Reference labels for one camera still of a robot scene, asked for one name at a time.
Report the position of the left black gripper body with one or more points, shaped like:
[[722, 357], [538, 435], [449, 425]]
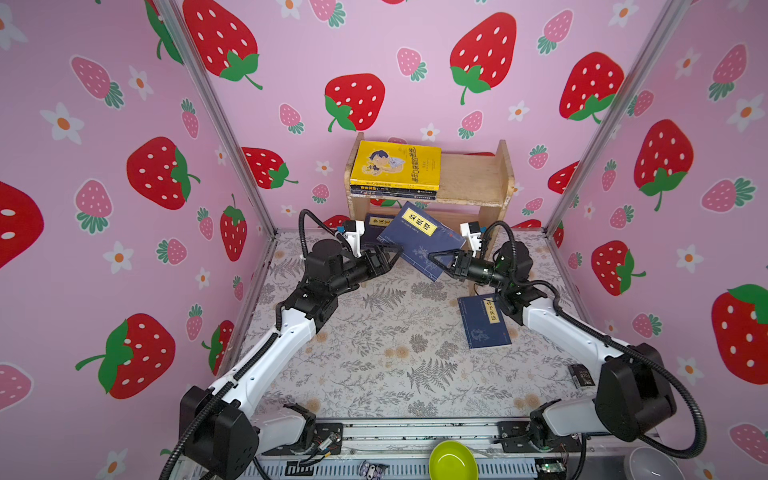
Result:
[[353, 274]]

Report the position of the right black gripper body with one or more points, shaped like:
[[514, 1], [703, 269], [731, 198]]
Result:
[[481, 272]]

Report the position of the blue book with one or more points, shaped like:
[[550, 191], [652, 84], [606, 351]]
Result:
[[374, 225], [483, 322], [419, 234]]

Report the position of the black book yellow title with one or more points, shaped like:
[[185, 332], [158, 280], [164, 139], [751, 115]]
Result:
[[375, 191]]

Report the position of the yellow cartoon cover book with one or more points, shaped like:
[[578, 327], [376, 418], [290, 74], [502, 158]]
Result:
[[394, 165]]

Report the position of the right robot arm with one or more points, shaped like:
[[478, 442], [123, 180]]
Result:
[[634, 393]]

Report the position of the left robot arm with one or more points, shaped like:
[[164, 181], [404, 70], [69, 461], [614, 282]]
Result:
[[217, 430]]

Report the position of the wooden two-tier shelf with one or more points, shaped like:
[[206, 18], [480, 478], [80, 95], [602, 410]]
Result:
[[472, 189]]

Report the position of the small black card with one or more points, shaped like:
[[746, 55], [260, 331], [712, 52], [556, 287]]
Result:
[[581, 377]]

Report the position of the green bowl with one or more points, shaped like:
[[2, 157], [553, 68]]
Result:
[[451, 460]]

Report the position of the grey bowl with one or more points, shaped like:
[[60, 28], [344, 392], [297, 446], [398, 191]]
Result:
[[645, 463]]

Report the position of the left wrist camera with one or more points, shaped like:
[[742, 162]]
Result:
[[352, 231]]

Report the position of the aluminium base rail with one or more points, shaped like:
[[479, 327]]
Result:
[[403, 448]]

